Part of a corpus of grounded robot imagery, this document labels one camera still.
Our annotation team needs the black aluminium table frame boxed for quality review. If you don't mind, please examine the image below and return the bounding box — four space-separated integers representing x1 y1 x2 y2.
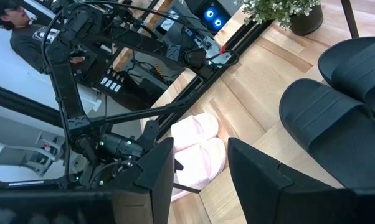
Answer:
87 18 274 141

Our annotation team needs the small green potted plant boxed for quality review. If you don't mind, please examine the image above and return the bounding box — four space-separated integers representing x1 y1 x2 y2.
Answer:
234 0 325 37

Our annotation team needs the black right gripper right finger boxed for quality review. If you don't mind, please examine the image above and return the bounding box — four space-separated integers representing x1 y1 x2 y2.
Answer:
227 136 356 224

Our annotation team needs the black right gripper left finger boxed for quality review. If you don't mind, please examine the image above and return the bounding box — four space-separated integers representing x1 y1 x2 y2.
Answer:
112 136 176 224

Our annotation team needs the computer tower with blue fans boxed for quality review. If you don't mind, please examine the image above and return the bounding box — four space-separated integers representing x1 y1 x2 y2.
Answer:
184 0 242 34

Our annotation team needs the black device with white buttons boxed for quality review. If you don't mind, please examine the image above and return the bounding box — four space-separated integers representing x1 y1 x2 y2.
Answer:
98 68 128 94

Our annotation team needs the pink slide sandal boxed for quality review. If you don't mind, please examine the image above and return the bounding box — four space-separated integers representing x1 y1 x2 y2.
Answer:
171 136 227 202
170 112 220 153

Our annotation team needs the black slide sandal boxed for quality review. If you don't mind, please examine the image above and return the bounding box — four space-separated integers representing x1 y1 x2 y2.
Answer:
317 36 375 124
278 78 375 191

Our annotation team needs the wooden shelf with black frame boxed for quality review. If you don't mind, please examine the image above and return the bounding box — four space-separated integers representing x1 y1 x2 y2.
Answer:
172 0 375 224

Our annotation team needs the person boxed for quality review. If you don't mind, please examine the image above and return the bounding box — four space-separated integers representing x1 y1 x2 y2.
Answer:
0 0 86 75

